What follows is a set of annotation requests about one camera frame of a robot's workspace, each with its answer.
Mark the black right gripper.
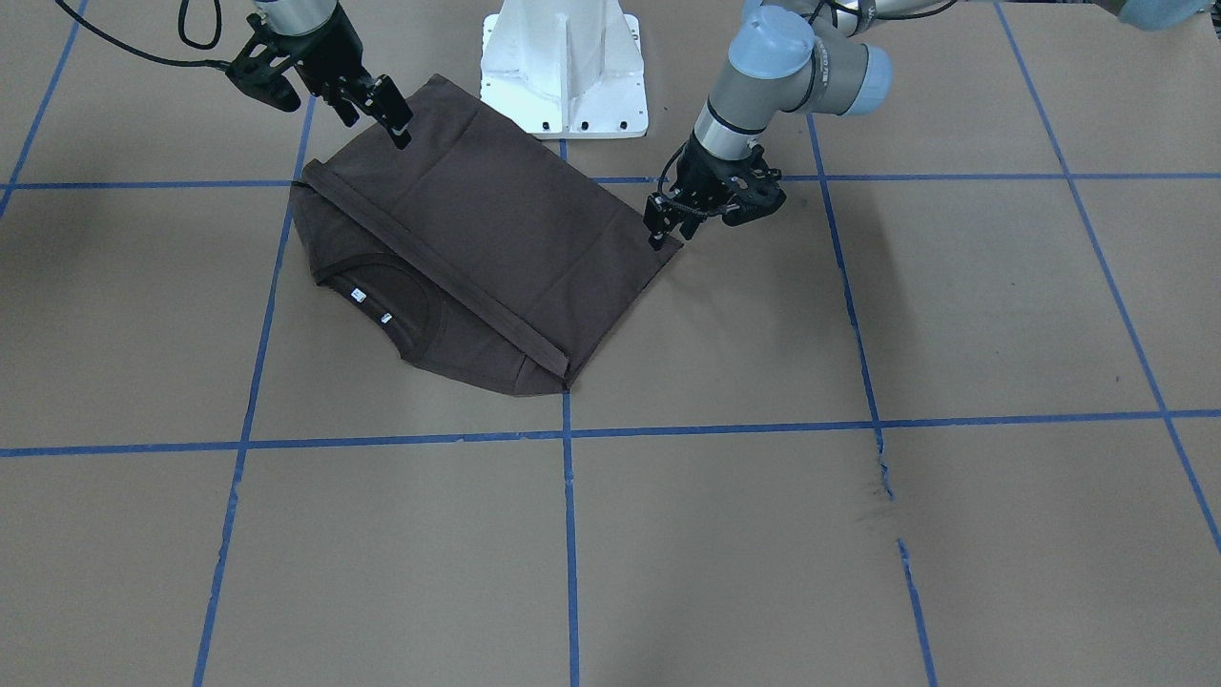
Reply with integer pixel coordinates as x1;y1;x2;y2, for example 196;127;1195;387
298;11;413;151

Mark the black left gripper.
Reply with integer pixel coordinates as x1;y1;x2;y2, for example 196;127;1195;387
643;138;741;251

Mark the dark brown t-shirt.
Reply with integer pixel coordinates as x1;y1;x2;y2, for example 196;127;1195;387
289;74;680;397

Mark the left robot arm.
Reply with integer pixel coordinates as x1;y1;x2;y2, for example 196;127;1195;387
643;1;950;251

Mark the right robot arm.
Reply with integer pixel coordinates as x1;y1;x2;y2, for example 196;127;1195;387
226;1;413;150

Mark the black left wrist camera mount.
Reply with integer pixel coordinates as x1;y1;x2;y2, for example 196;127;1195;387
716;144;788;226

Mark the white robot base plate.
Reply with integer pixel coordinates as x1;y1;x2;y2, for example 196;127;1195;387
480;1;650;139

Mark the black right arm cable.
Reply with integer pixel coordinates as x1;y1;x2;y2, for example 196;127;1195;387
53;0;252;70

